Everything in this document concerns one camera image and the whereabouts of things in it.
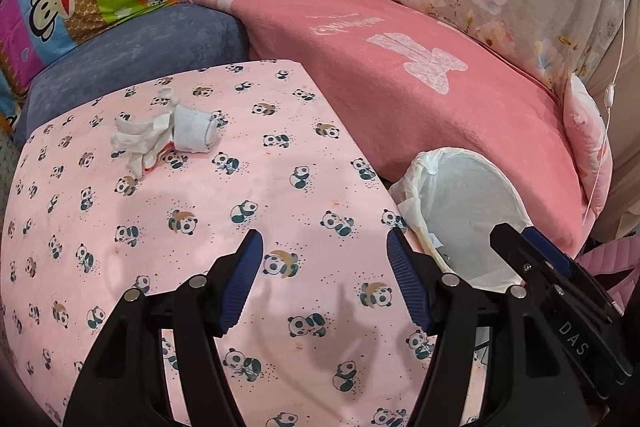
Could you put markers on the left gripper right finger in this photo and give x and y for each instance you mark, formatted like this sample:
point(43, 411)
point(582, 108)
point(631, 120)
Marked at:
point(529, 381)

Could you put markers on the pink small pillow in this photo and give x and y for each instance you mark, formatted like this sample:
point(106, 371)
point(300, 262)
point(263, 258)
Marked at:
point(587, 134)

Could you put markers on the white lined trash bin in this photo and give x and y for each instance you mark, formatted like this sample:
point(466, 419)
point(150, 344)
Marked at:
point(452, 198)

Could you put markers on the blue-grey upholstered stool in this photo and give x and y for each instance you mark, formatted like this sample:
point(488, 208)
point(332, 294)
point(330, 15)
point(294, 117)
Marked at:
point(177, 38)

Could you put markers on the pink quilted jacket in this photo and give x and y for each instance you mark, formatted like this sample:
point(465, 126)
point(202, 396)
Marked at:
point(616, 266)

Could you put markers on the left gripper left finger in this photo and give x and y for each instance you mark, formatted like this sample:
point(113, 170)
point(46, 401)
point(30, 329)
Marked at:
point(122, 382)

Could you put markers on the pink bed blanket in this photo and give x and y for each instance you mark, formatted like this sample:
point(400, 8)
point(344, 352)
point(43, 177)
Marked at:
point(403, 83)

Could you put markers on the pink panda print cloth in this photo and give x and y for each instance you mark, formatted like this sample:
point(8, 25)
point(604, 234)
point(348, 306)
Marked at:
point(324, 338)

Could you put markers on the white sock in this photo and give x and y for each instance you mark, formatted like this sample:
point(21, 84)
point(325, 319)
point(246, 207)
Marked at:
point(194, 131)

